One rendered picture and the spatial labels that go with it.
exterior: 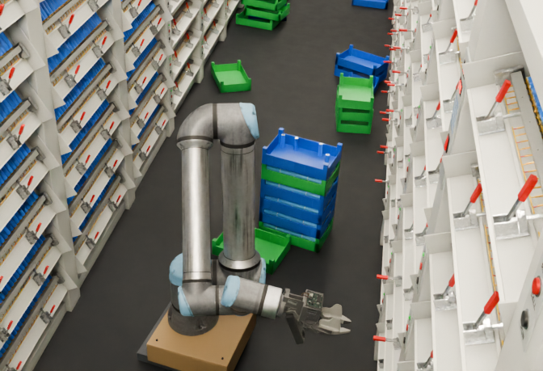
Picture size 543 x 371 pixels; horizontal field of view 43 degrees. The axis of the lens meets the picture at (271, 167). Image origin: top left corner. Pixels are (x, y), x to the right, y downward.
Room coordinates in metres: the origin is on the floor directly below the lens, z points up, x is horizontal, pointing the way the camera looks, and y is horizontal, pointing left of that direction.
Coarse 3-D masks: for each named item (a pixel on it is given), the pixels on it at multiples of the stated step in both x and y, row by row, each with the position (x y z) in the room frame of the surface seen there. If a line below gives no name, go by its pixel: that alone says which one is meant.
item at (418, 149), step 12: (420, 144) 1.83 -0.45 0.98; (420, 156) 1.82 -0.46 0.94; (420, 168) 1.75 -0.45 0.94; (420, 180) 1.66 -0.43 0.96; (420, 192) 1.63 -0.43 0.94; (420, 204) 1.57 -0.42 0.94; (420, 216) 1.52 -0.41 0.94; (420, 228) 1.46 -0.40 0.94; (420, 240) 1.40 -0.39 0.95; (420, 252) 1.36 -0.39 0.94
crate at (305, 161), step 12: (276, 144) 2.70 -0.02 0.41; (288, 144) 2.71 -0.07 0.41; (300, 144) 2.70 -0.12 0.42; (312, 144) 2.67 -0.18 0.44; (324, 144) 2.65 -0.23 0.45; (264, 156) 2.55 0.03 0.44; (276, 156) 2.53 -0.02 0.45; (288, 156) 2.62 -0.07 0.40; (300, 156) 2.62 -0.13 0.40; (312, 156) 2.63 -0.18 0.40; (324, 156) 2.63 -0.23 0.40; (336, 156) 2.56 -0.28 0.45; (288, 168) 2.50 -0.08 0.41; (300, 168) 2.49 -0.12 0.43; (312, 168) 2.47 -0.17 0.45; (324, 168) 2.45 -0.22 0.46; (324, 180) 2.44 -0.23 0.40
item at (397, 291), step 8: (400, 240) 1.83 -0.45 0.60; (400, 248) 1.83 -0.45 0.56; (400, 256) 1.80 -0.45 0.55; (400, 264) 1.76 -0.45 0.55; (400, 272) 1.72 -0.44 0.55; (400, 288) 1.65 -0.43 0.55; (400, 296) 1.61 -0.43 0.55; (400, 304) 1.58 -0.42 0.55; (400, 312) 1.54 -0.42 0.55; (400, 320) 1.51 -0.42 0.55; (400, 328) 1.47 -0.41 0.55; (392, 336) 1.45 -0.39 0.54; (392, 344) 1.42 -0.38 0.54; (392, 352) 1.38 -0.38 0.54; (392, 360) 1.35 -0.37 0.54; (392, 368) 1.33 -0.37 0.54
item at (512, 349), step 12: (540, 240) 0.53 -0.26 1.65; (540, 252) 0.52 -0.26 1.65; (528, 276) 0.53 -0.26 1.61; (528, 288) 0.52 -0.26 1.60; (516, 312) 0.53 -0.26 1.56; (540, 312) 0.47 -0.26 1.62; (516, 324) 0.52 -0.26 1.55; (540, 324) 0.46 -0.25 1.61; (516, 336) 0.51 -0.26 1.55; (540, 336) 0.45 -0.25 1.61; (504, 348) 0.53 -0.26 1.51; (516, 348) 0.49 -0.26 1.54; (528, 348) 0.47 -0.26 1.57; (540, 348) 0.44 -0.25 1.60; (504, 360) 0.52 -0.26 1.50; (516, 360) 0.48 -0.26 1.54; (528, 360) 0.46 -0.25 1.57; (540, 360) 0.44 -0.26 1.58
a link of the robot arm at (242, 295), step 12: (228, 276) 1.50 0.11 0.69; (228, 288) 1.45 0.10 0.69; (240, 288) 1.45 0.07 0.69; (252, 288) 1.46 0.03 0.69; (264, 288) 1.47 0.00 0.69; (228, 300) 1.43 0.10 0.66; (240, 300) 1.43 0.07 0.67; (252, 300) 1.43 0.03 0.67; (264, 300) 1.43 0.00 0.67; (252, 312) 1.43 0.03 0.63
